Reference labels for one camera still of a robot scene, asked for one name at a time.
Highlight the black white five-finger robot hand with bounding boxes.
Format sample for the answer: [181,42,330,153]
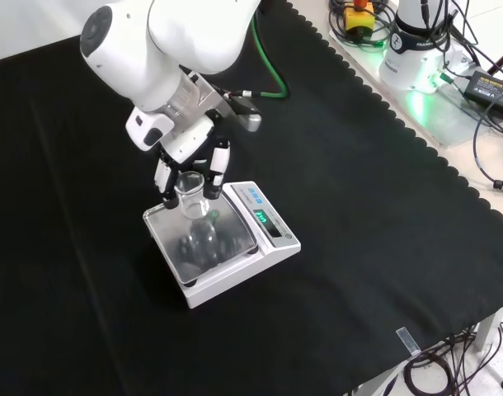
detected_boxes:
[125,107,233,210]

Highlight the clear glass beaker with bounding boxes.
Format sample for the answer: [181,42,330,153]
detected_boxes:
[173,171,208,220]

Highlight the white electronic balance steel pan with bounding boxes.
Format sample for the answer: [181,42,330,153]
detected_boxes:
[143,180,302,309]

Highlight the black bench cloth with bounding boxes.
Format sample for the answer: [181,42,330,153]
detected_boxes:
[0,0,503,396]

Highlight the yellow stop button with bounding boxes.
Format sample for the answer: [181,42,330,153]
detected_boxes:
[343,0,377,33]

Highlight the grey tape strip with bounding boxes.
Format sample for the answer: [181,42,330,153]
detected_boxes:
[395,327,421,356]

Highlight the black power adapter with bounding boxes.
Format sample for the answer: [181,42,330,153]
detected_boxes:
[463,69,503,111]

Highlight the white table leg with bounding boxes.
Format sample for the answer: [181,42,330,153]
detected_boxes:
[477,304,503,352]

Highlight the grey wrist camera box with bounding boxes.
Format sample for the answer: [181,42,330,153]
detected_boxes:
[228,96,263,133]

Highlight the green cable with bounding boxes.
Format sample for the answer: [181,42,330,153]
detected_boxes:
[228,11,292,101]

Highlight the metal base plate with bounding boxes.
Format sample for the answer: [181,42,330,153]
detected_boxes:
[328,22,503,149]

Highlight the black adapter cable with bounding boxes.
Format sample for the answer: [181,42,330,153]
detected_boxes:
[472,101,503,191]

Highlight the black coiled floor cables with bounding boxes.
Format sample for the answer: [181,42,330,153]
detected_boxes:
[402,321,503,396]

